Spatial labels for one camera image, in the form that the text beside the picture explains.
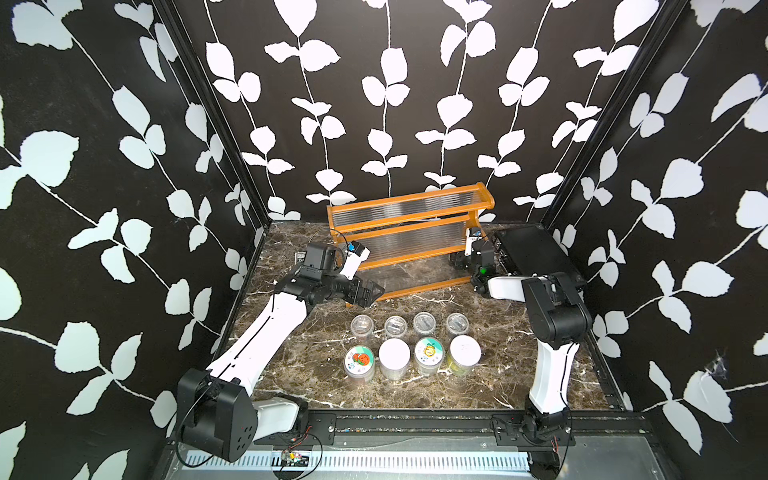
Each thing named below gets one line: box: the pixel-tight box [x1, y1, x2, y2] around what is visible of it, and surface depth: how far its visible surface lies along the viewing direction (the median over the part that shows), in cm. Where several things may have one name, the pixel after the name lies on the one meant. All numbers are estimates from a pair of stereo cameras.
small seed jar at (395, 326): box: [384, 315, 407, 337], surface depth 88 cm
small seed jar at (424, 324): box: [413, 311, 437, 338], surface depth 88 cm
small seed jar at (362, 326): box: [351, 314, 374, 339], surface depth 88 cm
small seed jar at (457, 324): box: [446, 312, 469, 339], surface depth 89 cm
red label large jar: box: [344, 345, 375, 383], surface depth 79 cm
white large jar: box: [378, 337, 411, 381], surface depth 80 cm
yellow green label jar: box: [414, 336, 444, 377], surface depth 80 cm
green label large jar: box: [449, 334, 482, 376], surface depth 80 cm
